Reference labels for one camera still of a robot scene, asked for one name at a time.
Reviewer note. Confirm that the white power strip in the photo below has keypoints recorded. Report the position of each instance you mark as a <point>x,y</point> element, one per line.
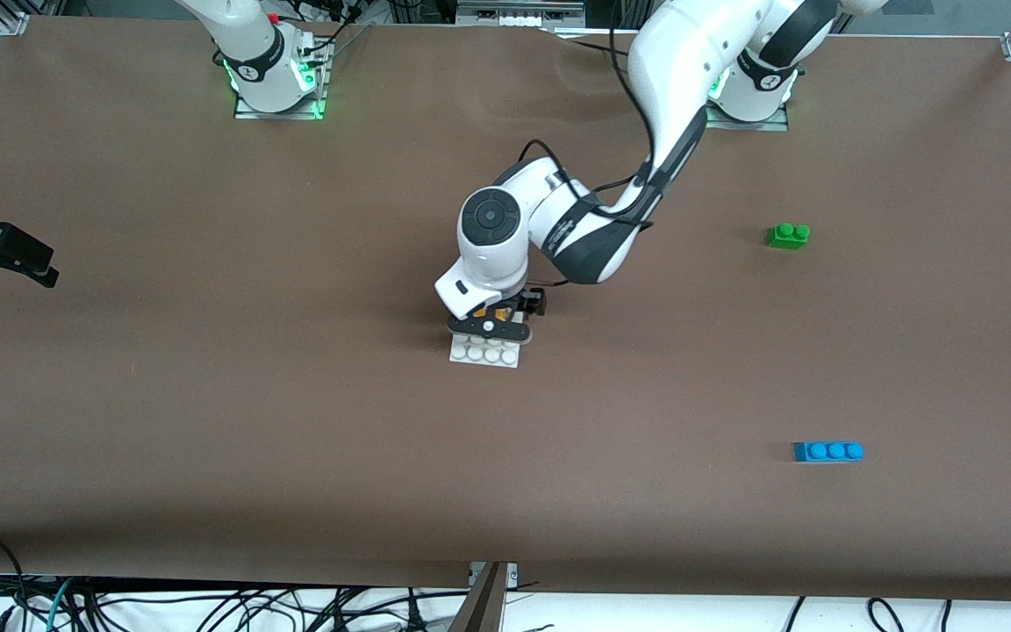
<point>514,16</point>

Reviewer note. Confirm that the yellow two-stud block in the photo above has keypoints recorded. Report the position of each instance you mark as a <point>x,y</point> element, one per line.
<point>504,313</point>

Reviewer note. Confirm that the green two-stud block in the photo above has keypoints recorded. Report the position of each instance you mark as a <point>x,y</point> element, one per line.
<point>786,239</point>

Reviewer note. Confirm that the white studded base plate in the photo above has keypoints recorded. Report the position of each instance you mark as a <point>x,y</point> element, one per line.
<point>483,355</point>

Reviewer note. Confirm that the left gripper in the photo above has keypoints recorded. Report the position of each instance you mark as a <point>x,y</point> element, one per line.
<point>530,304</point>

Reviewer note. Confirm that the aluminium bracket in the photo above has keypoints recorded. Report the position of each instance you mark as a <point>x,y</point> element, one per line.
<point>488,606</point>

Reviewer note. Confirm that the blue three-stud block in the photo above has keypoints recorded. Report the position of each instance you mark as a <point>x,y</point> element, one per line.
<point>826,452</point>

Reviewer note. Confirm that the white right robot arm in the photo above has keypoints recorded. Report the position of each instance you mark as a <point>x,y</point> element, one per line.
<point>251,44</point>

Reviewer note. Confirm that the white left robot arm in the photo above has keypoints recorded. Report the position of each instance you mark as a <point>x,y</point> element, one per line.
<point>690,53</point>

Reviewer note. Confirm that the brown table mat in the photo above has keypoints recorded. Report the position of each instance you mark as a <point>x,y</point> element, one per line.
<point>207,439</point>

